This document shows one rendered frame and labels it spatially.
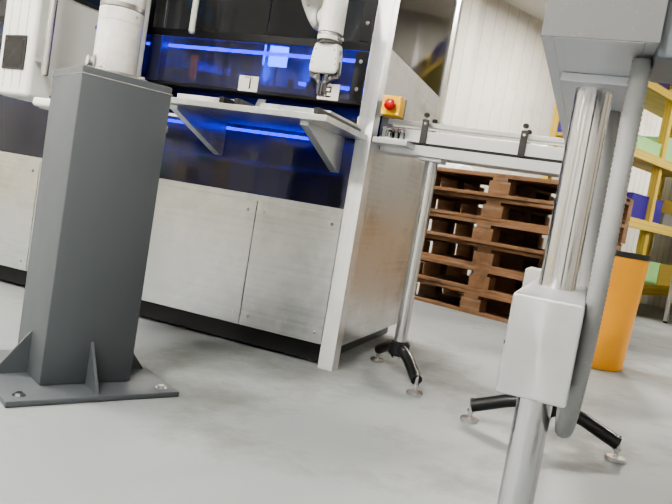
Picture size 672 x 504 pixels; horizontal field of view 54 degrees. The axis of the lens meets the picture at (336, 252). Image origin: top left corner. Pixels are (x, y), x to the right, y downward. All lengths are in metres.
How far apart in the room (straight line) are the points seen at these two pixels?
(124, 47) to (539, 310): 1.46
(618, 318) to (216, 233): 2.10
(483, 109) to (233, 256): 6.52
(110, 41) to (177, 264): 1.10
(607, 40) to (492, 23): 8.16
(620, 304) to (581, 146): 2.73
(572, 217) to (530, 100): 8.66
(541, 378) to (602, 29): 0.40
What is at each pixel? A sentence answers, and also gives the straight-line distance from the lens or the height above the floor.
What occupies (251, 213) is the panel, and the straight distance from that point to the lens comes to 2.60.
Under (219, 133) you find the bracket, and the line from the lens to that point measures 2.65.
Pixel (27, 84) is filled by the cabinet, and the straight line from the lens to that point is 2.54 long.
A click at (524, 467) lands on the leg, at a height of 0.29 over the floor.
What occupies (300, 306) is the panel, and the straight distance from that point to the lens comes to 2.51.
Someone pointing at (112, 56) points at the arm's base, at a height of 0.91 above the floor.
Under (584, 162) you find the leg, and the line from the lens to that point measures 0.97.
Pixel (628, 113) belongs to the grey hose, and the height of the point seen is 0.78.
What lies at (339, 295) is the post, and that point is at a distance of 2.45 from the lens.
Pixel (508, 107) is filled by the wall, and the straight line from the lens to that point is 9.23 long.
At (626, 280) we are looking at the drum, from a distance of 3.66.
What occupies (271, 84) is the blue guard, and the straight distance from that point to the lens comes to 2.63.
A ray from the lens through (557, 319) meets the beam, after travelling 0.79.
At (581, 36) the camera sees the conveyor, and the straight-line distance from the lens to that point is 0.82.
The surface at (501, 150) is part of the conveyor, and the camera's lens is 2.44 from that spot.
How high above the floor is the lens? 0.62
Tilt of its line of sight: 4 degrees down
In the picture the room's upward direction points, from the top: 10 degrees clockwise
